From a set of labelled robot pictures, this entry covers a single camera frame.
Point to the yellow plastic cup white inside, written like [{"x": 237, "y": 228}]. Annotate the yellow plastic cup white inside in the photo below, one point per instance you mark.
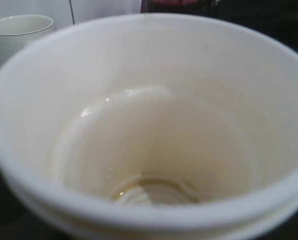
[{"x": 153, "y": 126}]

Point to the white mug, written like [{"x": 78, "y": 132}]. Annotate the white mug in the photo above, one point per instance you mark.
[{"x": 16, "y": 32}]

